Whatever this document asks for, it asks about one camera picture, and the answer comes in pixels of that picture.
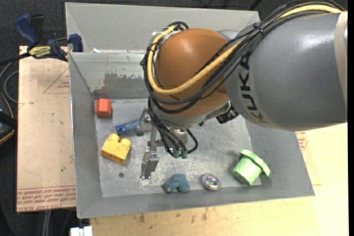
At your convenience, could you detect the green flanged cylinder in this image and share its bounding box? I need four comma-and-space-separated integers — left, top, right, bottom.
232, 148, 272, 186

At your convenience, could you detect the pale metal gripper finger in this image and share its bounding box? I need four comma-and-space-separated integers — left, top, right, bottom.
140, 149, 160, 180
136, 107, 153, 137

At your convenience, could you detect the grey metal bin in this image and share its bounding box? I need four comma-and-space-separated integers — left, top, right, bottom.
65, 2, 315, 219

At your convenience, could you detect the orange-red block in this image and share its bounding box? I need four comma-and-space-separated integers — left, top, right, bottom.
94, 98, 113, 119

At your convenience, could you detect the blue-grey toy animal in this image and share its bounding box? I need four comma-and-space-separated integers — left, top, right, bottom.
162, 173, 191, 194

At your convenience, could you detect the yellow toy brick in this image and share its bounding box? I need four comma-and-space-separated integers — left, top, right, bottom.
100, 133, 132, 165

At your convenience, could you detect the silver spinning top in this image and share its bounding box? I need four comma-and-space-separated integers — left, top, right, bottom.
201, 172, 222, 192

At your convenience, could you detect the blue cylinder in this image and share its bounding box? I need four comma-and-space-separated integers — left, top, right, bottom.
115, 119, 142, 137

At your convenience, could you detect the black cylinder on white bracket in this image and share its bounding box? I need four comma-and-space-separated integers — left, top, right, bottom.
215, 103, 240, 124

